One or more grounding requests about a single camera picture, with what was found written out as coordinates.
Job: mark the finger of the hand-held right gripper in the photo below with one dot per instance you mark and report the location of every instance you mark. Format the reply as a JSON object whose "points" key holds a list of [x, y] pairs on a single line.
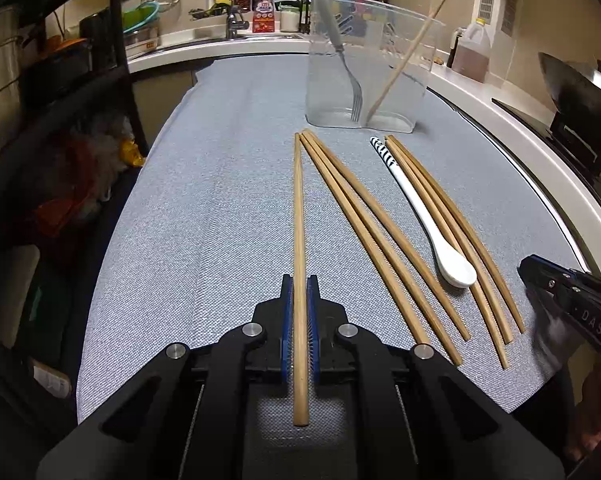
{"points": [[545, 280]]}

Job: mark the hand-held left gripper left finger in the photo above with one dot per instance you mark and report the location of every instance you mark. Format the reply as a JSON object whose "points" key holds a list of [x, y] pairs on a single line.
{"points": [[288, 330]]}

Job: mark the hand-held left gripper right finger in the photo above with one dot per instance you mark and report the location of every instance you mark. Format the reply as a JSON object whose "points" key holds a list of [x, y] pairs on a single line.
{"points": [[313, 330]]}

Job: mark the clear plastic container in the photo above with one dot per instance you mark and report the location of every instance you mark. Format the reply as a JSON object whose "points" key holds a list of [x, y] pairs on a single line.
{"points": [[380, 105]]}

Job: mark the person's right hand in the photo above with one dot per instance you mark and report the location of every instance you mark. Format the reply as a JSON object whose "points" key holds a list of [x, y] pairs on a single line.
{"points": [[595, 410]]}

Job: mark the black wok stand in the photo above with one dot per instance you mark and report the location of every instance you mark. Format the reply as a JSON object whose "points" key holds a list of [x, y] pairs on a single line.
{"points": [[580, 135]]}

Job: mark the black cooktop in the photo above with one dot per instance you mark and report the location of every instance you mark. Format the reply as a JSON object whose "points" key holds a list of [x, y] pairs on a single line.
{"points": [[530, 120]]}

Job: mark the dark steel wok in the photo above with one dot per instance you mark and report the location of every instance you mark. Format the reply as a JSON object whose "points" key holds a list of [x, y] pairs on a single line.
{"points": [[575, 85]]}

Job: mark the yellow toy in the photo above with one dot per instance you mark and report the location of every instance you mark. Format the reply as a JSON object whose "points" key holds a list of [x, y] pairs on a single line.
{"points": [[132, 154]]}

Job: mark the plastic oil jug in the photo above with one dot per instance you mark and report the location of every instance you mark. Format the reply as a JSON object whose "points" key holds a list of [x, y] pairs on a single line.
{"points": [[473, 52]]}

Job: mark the dark glass bottle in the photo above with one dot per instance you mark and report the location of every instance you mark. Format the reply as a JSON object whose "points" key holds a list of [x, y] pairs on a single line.
{"points": [[455, 47]]}

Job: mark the steel sink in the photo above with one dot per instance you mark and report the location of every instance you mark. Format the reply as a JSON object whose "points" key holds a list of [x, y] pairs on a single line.
{"points": [[200, 35]]}

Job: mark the white jar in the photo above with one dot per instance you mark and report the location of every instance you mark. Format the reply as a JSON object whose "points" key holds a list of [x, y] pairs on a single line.
{"points": [[289, 17]]}

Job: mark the red soap bottle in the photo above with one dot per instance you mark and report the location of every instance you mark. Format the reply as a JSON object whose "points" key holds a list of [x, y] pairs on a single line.
{"points": [[264, 10]]}

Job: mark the steel tray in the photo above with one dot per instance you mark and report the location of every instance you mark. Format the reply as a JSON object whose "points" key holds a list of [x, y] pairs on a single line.
{"points": [[143, 42]]}

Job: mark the black shelf rack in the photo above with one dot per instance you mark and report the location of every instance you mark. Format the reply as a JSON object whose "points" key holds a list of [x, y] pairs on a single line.
{"points": [[123, 50]]}

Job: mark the chrome kitchen faucet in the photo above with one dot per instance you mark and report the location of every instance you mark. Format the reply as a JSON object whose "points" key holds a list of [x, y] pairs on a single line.
{"points": [[228, 0]]}

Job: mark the green colander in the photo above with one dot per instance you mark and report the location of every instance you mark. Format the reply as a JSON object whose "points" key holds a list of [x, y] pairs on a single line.
{"points": [[140, 17]]}

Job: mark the orange-lidded pot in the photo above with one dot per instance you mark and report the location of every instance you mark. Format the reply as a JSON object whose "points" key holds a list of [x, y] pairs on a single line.
{"points": [[65, 65]]}

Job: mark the black pot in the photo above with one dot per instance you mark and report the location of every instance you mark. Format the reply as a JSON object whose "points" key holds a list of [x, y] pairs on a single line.
{"points": [[98, 40]]}

